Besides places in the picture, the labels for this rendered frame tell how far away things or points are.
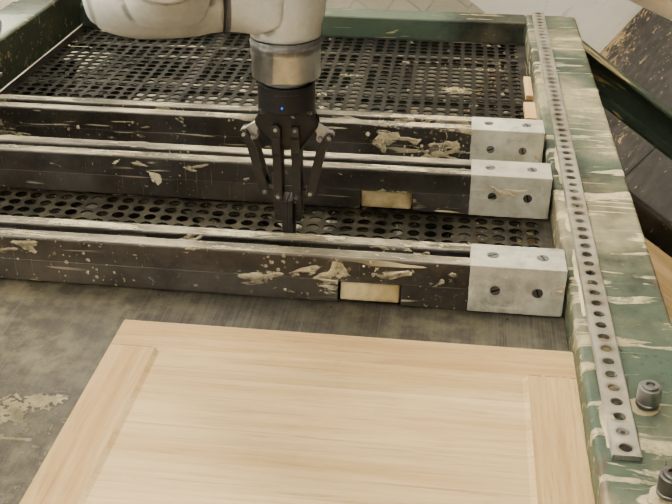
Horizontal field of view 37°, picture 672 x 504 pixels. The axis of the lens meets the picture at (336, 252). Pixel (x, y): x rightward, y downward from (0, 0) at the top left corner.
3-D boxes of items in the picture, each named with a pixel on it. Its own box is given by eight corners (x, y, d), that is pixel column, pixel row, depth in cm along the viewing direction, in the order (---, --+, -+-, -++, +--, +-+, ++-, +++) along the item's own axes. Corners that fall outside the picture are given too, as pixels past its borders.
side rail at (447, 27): (522, 67, 242) (526, 23, 237) (84, 48, 253) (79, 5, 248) (521, 57, 249) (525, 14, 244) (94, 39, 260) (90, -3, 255)
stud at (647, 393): (660, 414, 106) (664, 392, 105) (636, 412, 107) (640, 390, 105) (656, 400, 108) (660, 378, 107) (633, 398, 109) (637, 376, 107)
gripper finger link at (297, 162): (292, 115, 133) (303, 116, 133) (296, 191, 138) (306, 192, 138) (288, 126, 130) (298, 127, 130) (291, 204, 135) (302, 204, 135)
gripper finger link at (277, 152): (281, 126, 130) (270, 125, 130) (281, 203, 135) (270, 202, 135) (286, 115, 133) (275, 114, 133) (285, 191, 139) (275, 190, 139)
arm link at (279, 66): (256, 24, 130) (258, 67, 133) (242, 44, 122) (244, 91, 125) (325, 26, 129) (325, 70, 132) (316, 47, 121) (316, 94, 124)
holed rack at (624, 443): (642, 461, 100) (643, 457, 99) (611, 459, 100) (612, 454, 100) (543, 14, 243) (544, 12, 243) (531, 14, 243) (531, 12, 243)
